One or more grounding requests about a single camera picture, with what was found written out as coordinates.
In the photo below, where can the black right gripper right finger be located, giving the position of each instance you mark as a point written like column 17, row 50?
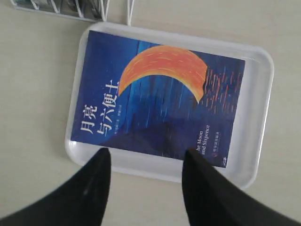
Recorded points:
column 212, row 200

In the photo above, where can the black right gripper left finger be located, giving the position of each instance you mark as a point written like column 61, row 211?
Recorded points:
column 80, row 201

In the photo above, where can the blue moon cover book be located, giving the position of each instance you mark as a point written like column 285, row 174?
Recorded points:
column 156, row 99

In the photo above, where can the white wire book rack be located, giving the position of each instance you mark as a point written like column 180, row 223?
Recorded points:
column 84, row 10

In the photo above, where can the white plastic tray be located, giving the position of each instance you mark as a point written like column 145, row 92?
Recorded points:
column 249, row 122

